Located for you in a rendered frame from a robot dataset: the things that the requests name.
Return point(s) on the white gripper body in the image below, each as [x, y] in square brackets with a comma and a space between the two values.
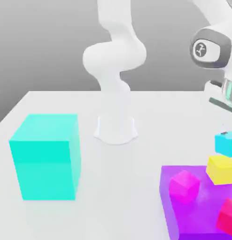
[225, 107]

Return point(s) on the small cyan cube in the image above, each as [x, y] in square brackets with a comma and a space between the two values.
[225, 145]

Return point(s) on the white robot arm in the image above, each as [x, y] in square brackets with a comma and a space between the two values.
[116, 56]

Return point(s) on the small yellow cube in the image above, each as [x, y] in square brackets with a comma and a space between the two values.
[221, 169]

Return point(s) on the small magenta cube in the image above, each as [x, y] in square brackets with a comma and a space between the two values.
[183, 186]

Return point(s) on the small red cube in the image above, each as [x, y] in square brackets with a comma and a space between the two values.
[227, 217]

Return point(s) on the large purple box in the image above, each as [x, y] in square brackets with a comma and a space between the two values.
[194, 217]

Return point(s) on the large turquoise box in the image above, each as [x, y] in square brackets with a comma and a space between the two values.
[44, 165]

